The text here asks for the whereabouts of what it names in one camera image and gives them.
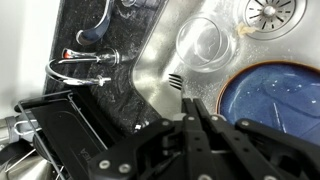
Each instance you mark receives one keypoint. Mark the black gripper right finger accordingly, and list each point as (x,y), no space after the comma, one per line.
(253,146)

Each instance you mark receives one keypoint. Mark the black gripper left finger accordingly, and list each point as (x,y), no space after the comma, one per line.
(173,150)

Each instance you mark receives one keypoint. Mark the silver fork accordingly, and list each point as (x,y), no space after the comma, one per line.
(175,81)

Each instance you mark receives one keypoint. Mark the stainless steel sink basin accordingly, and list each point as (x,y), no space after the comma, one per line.
(160,66)

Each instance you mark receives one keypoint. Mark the clear drinking glass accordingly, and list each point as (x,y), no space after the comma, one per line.
(203,45)

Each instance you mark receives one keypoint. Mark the metal sink drain strainer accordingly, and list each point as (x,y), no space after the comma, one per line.
(270,15)

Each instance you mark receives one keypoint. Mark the blue ceramic plate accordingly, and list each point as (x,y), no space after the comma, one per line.
(276,96)

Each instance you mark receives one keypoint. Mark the black dish rack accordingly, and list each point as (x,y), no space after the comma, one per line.
(63,133)

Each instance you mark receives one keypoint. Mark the beige food scrap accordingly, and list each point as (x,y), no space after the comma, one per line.
(245,29)

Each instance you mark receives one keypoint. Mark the small chrome faucet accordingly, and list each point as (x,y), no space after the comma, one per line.
(53,75)

